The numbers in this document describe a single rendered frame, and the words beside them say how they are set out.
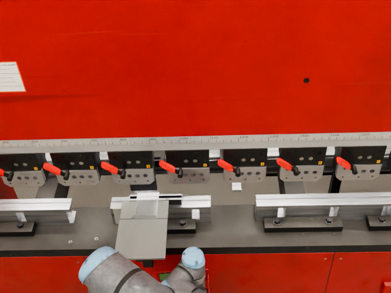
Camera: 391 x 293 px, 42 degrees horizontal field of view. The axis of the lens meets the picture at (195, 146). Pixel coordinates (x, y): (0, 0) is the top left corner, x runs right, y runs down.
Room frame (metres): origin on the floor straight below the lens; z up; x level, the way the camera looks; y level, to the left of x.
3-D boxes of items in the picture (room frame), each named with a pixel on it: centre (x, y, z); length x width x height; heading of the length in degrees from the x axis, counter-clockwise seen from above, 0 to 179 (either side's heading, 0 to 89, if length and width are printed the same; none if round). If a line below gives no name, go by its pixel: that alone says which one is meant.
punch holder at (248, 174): (1.29, -0.17, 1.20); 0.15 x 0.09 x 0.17; 87
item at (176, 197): (1.31, 0.17, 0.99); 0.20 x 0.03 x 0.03; 87
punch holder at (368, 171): (1.27, -0.57, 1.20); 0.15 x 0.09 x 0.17; 87
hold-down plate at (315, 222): (1.23, -0.40, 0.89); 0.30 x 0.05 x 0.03; 87
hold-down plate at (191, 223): (1.25, 0.17, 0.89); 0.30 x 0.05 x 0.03; 87
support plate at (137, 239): (1.16, 0.21, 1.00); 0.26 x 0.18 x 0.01; 177
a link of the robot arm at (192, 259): (0.98, 0.03, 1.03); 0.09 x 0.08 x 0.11; 139
